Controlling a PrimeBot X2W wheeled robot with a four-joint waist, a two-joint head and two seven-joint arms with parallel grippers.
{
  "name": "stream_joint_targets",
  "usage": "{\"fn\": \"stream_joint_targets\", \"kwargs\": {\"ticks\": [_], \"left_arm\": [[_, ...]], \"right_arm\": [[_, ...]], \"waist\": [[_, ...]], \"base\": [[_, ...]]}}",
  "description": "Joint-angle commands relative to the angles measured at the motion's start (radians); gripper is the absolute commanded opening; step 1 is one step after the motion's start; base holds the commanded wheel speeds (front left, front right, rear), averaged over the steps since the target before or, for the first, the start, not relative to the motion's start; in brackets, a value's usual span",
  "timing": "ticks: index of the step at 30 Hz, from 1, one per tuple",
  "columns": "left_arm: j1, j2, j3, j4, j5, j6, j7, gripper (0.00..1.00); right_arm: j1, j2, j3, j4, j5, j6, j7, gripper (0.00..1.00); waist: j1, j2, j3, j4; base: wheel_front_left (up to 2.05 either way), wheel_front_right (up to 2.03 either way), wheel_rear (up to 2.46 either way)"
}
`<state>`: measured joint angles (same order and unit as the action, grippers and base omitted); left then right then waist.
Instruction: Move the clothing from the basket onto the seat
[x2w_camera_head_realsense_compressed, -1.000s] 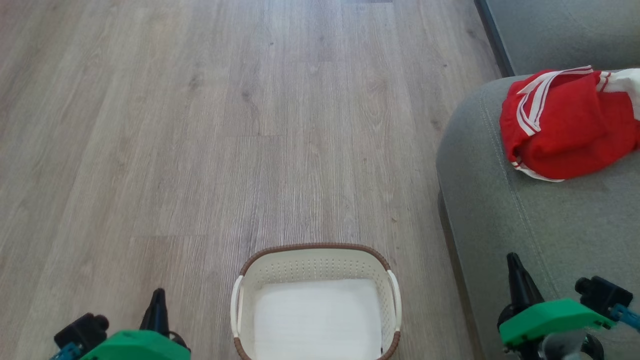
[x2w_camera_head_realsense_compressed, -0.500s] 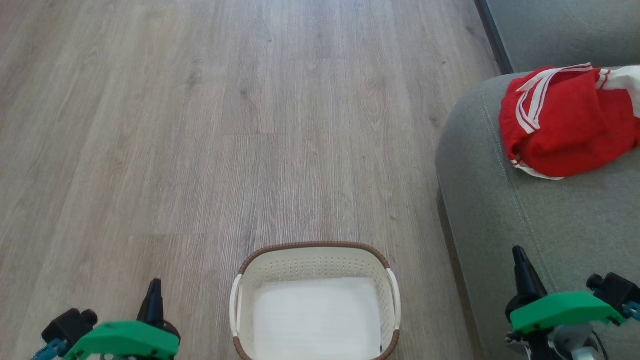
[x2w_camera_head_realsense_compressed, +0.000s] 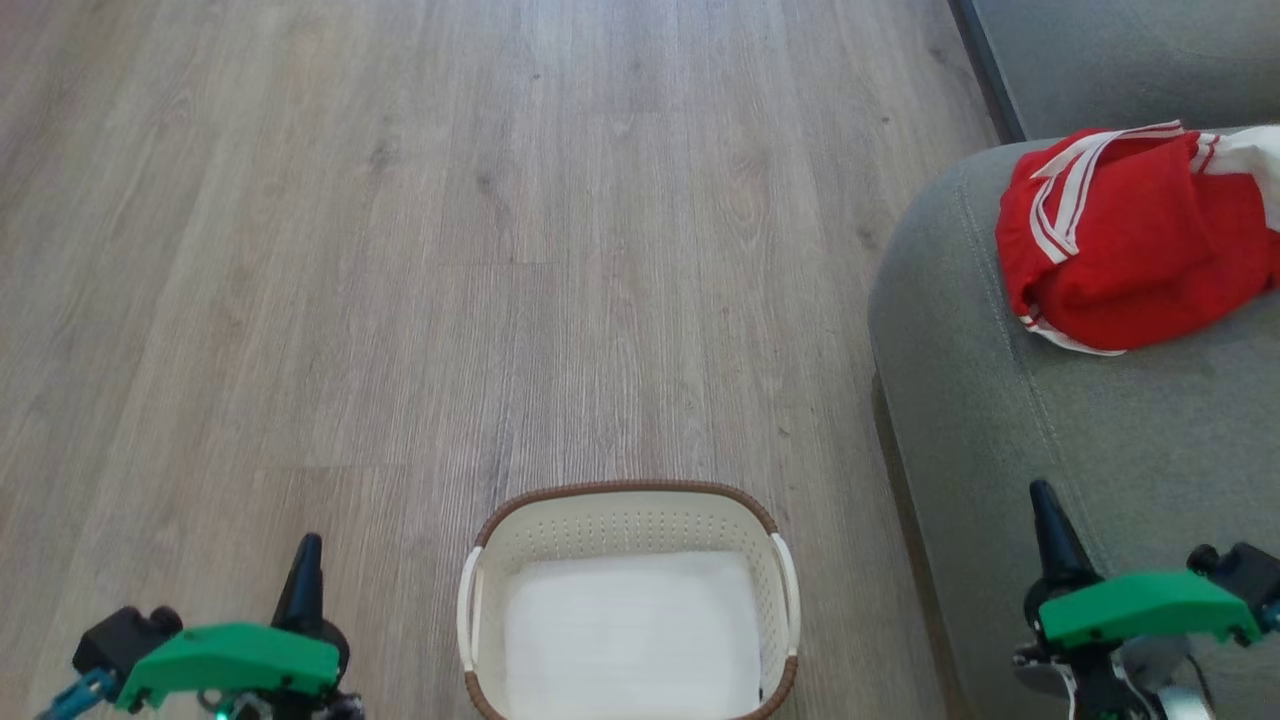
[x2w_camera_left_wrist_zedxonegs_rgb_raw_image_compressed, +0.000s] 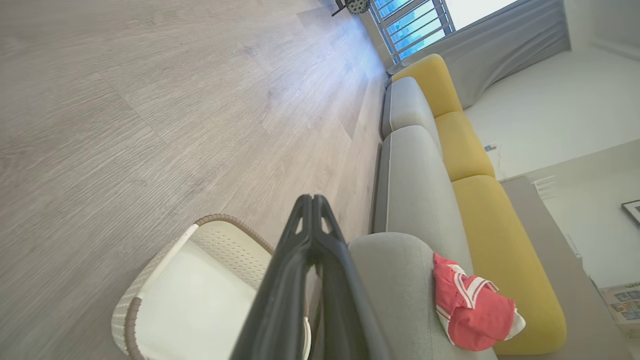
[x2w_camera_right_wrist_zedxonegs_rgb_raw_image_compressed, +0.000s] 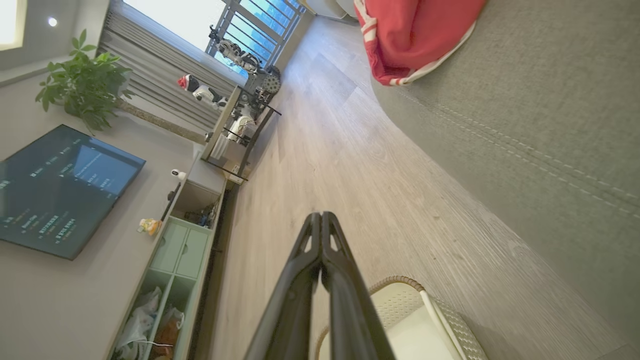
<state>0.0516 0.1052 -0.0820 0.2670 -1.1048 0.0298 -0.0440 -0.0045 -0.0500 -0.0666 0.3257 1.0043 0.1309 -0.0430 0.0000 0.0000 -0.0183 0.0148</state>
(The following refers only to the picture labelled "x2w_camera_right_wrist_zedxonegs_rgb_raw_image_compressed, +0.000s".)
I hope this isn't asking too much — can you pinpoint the black mechanical device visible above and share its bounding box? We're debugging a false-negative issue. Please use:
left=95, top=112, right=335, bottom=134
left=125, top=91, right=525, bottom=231
left=209, top=26, right=282, bottom=97

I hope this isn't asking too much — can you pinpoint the metal frame side table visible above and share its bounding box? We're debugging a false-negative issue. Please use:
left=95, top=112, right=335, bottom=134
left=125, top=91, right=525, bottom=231
left=201, top=84, right=282, bottom=186

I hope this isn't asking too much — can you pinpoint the grey fabric sofa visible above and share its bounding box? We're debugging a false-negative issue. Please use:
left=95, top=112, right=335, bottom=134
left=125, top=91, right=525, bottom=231
left=370, top=0, right=640, bottom=351

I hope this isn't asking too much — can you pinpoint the black stick-shaped object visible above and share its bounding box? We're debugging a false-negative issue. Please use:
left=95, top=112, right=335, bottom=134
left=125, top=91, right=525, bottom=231
left=159, top=182, right=182, bottom=224

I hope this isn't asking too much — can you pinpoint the small yellow toy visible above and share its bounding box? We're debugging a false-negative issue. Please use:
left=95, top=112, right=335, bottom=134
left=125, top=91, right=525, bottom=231
left=137, top=217, right=164, bottom=237

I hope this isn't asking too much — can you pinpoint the green leafy houseplant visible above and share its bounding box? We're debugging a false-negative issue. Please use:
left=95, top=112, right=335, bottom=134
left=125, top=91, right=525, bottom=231
left=35, top=28, right=137, bottom=137

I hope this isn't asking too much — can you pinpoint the grey pleated curtain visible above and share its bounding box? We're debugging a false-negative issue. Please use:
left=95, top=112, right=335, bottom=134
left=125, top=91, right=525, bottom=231
left=96, top=0, right=251, bottom=134

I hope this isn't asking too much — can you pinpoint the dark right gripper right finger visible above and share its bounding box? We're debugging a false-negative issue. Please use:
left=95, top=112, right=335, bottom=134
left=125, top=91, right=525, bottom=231
left=320, top=211, right=396, bottom=360

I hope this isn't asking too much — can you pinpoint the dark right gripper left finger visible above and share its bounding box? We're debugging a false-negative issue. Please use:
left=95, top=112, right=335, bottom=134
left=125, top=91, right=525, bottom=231
left=244, top=212, right=324, bottom=360

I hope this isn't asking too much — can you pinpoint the flat screen television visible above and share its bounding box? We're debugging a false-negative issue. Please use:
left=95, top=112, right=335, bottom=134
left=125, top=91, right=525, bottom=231
left=0, top=124, right=147, bottom=261

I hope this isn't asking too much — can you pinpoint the white plastic bag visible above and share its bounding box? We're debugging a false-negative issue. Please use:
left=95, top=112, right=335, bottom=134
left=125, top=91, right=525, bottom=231
left=116, top=286, right=164, bottom=360

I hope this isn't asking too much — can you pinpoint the pale green TV cabinet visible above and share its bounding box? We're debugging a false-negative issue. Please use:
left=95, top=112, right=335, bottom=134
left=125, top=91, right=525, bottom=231
left=106, top=155, right=229, bottom=360

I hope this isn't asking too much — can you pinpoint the window with metal railing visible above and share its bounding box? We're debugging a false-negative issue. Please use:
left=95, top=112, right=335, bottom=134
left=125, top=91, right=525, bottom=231
left=122, top=0, right=307, bottom=77

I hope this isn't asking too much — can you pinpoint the red garment with white stripes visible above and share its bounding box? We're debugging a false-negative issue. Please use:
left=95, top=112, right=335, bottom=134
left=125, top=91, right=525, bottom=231
left=353, top=0, right=487, bottom=87

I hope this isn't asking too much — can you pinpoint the beige plastic laundry basket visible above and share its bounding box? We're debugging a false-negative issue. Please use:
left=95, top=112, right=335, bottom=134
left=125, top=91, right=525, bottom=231
left=314, top=275, right=489, bottom=360

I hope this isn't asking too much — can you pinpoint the red white robot toy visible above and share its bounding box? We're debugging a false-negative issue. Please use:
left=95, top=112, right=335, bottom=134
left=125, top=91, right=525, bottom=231
left=177, top=74, right=229, bottom=110

